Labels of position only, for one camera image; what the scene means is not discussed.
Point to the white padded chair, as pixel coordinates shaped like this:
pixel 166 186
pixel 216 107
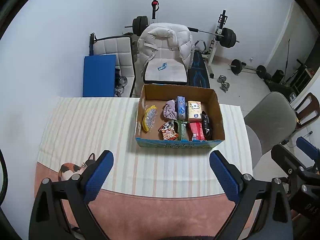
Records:
pixel 174 73

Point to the barbell on floor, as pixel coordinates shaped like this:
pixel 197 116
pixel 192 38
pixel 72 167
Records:
pixel 237 67

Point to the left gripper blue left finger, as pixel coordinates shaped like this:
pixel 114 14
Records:
pixel 48 217

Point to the cream tissue pack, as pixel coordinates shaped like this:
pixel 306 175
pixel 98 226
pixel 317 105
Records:
pixel 194 111

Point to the white puffer jacket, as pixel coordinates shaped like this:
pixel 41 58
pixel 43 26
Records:
pixel 166 41

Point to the black blue weight bench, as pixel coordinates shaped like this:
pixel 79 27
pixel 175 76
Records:
pixel 197 74

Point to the red snack bag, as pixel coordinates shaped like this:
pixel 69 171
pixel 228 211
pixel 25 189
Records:
pixel 197 131

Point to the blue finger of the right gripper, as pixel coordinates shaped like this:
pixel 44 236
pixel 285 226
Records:
pixel 297 173
pixel 309 149

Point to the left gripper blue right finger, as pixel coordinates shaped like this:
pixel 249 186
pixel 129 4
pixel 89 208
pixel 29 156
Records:
pixel 273 220

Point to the blue tissue pack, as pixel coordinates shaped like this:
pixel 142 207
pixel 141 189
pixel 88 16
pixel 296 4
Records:
pixel 180 108

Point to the purple cloth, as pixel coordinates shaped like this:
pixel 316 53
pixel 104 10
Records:
pixel 169 111

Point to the striped pink cat tablecloth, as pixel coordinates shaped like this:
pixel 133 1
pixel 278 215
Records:
pixel 150 193

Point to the grey office chair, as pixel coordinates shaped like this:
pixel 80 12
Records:
pixel 270 122

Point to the green snack bag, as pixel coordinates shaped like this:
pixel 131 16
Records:
pixel 181 130

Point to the brown wooden chair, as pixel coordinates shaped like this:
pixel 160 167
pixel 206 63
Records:
pixel 312 106

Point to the blue packet on chair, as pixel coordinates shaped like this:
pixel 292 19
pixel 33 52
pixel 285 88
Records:
pixel 162 67

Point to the white weight rack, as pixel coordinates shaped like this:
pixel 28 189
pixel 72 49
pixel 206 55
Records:
pixel 216 37

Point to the yellow silver snack bag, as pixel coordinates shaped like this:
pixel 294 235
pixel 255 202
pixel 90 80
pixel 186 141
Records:
pixel 149 118

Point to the chrome dumbbell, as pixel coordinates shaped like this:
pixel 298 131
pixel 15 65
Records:
pixel 224 85

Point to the orange snack bag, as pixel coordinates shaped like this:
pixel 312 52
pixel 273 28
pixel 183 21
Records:
pixel 167 131

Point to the barbell on rack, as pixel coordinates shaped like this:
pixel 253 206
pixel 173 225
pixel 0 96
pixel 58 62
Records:
pixel 225 36

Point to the black snack bag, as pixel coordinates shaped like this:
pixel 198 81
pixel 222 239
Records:
pixel 206 126

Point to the blue folded mat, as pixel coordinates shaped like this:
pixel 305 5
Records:
pixel 99 76

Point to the open cardboard box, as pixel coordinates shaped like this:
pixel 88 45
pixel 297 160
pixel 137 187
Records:
pixel 158 95

